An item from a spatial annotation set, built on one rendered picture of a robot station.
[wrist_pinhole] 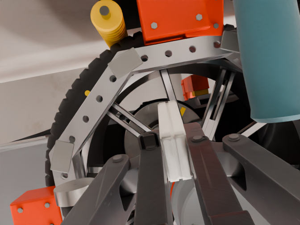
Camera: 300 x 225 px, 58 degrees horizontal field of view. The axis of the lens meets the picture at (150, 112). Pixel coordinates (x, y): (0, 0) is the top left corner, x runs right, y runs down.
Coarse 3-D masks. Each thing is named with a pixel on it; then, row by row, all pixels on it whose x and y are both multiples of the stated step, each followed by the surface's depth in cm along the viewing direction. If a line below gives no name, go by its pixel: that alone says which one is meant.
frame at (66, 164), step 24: (144, 48) 49; (168, 48) 49; (192, 48) 53; (216, 48) 49; (120, 72) 48; (96, 96) 50; (72, 120) 49; (96, 120) 49; (72, 144) 49; (72, 168) 49
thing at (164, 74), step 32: (192, 64) 60; (224, 64) 58; (224, 96) 60; (96, 128) 59; (128, 128) 60; (256, 128) 60; (288, 128) 62; (96, 160) 70; (288, 160) 65; (128, 224) 61
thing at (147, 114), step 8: (152, 104) 102; (144, 112) 102; (152, 112) 102; (184, 112) 103; (192, 112) 103; (144, 120) 102; (152, 120) 103; (184, 120) 103; (192, 120) 103; (136, 128) 103; (152, 128) 102; (128, 136) 103; (128, 144) 103; (136, 144) 103; (128, 152) 103; (136, 152) 103
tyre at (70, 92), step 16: (112, 48) 57; (128, 48) 57; (96, 64) 57; (80, 80) 57; (96, 80) 57; (80, 96) 57; (64, 112) 57; (64, 128) 57; (48, 144) 58; (48, 160) 58; (48, 176) 58
